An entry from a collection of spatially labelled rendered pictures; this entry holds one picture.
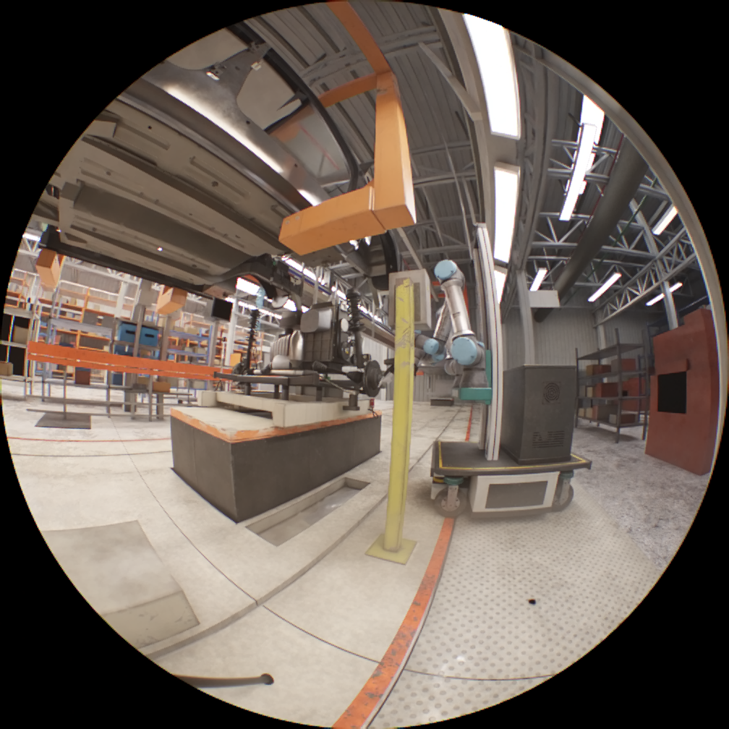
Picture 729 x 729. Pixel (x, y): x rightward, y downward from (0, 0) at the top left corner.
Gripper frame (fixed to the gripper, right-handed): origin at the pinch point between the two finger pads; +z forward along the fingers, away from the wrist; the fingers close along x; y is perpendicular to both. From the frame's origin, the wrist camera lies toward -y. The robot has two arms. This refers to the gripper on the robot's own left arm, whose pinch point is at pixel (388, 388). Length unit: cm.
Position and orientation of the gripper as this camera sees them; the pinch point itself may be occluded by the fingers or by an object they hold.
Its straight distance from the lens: 134.6
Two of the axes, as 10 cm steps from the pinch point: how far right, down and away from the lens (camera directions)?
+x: 7.4, 1.5, 6.6
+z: -3.5, 9.2, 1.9
